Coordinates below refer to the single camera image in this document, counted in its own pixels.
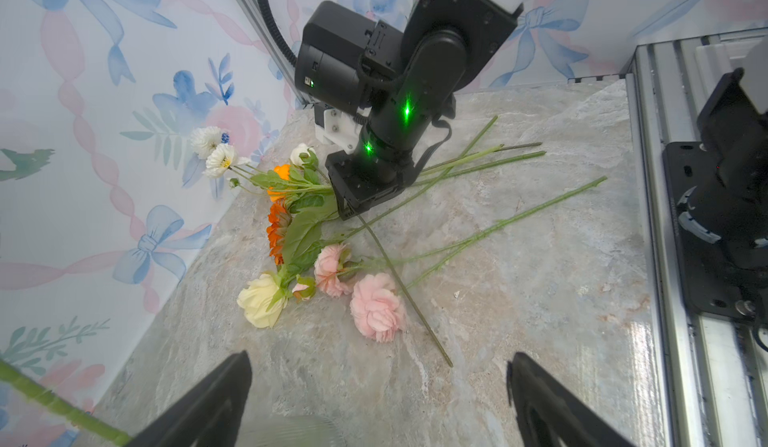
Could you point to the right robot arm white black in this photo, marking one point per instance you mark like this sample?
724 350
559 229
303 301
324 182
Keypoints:
398 83

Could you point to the large orange poppy stem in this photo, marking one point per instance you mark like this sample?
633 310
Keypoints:
55 404

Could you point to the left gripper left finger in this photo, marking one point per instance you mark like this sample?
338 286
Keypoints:
210 414

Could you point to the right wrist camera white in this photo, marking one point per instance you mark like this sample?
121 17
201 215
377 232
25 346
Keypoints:
343 58

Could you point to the white flower stem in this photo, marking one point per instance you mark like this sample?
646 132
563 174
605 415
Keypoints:
212 145

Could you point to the pale yellow rose stem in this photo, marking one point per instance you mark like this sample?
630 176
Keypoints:
295 241

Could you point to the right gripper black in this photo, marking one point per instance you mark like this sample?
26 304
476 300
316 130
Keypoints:
382 165

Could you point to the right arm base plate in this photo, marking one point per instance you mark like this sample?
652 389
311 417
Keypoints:
717 188

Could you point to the small pink carnation stem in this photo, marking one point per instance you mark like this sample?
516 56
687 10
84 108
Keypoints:
334 274

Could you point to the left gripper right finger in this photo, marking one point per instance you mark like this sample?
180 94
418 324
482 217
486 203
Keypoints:
548 414

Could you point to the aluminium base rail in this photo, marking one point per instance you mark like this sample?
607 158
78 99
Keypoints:
710 332

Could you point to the pink carnation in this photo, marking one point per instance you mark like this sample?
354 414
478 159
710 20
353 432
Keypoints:
381 322

